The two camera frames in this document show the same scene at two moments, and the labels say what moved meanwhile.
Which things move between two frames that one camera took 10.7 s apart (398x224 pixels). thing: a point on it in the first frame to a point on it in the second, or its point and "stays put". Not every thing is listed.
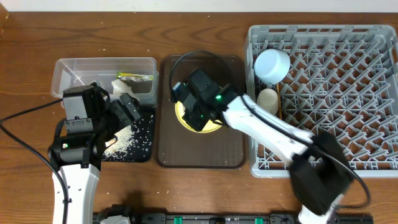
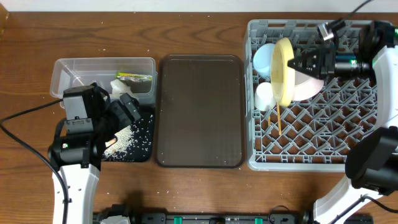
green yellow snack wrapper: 134,77 stays put
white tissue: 119,88 stays put
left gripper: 132,107 stays put
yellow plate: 209,127 to 282,71
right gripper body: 196,118 to 342,65
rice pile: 133,142 stays put
